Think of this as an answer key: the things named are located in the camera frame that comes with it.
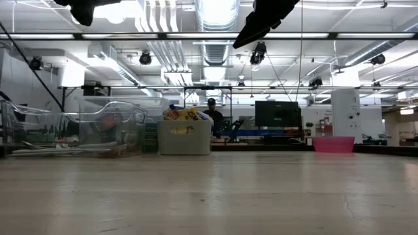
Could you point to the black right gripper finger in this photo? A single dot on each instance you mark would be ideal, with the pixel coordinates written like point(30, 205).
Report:
point(264, 16)

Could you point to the yellow snack bag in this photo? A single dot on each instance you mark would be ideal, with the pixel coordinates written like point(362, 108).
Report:
point(184, 115)

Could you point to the black background robot arm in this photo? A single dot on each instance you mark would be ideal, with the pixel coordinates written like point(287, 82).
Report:
point(233, 127)

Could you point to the black monitor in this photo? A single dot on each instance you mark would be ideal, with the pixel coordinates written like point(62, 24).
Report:
point(277, 114)

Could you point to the person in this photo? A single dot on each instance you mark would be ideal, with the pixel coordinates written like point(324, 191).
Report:
point(214, 114)

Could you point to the translucent plastic storage tub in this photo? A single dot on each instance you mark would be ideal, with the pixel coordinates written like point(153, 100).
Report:
point(156, 104)

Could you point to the white pillar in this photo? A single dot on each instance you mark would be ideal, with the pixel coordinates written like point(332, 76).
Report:
point(346, 111)

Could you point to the background table with items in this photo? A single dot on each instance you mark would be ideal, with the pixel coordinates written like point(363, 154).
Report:
point(261, 143)

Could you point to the white plastic basket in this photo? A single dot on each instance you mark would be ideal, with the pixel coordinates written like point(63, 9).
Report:
point(184, 143)

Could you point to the black ceiling-hung camera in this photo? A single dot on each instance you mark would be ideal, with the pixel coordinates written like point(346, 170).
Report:
point(378, 59)
point(315, 82)
point(145, 58)
point(258, 53)
point(36, 63)

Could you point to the black background station frame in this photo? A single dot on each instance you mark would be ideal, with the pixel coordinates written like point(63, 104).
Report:
point(156, 87)

